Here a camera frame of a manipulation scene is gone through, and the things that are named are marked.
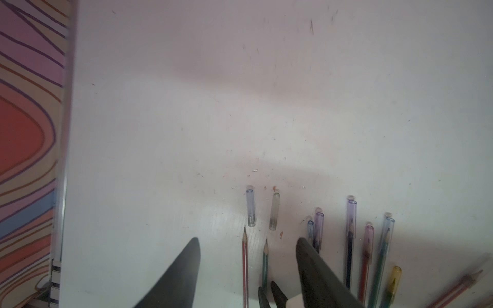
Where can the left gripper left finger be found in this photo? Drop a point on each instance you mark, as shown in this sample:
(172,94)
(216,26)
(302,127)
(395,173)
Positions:
(177,286)

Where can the clear grey pencil cap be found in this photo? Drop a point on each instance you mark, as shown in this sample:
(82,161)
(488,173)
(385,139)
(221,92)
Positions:
(276,199)

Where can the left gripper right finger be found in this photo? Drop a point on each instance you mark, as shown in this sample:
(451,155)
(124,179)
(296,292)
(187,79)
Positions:
(320,286)

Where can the red capped pencil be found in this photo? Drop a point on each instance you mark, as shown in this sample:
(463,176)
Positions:
(366,261)

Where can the dark blue pencil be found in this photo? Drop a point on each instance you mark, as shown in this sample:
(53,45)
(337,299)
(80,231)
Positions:
(310,230)

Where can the dark capped pencil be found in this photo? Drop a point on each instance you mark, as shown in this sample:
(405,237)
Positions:
(350,232)

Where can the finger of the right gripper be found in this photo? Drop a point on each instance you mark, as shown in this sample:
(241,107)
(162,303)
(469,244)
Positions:
(263,301)
(279,297)

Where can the yellow capped pencil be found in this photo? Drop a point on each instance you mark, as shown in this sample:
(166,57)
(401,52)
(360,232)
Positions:
(392,287)

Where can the clear blue pencil cap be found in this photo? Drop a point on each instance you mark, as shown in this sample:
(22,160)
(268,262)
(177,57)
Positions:
(251,214)

